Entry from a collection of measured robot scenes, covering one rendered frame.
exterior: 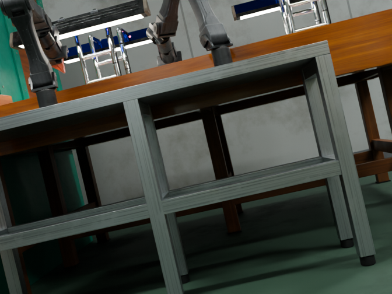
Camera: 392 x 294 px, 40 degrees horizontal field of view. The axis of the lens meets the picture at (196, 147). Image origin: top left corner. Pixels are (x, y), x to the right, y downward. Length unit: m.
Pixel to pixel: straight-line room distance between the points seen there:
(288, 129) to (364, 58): 2.09
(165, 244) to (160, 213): 0.09
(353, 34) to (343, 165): 0.56
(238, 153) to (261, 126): 0.26
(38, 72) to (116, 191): 2.33
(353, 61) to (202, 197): 0.76
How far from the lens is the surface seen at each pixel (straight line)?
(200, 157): 3.98
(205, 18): 1.81
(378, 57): 1.99
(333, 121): 1.60
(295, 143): 4.02
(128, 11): 2.33
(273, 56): 1.59
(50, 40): 2.08
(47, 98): 1.83
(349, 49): 1.98
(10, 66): 2.86
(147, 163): 1.58
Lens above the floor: 0.47
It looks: 1 degrees down
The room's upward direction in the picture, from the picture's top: 13 degrees counter-clockwise
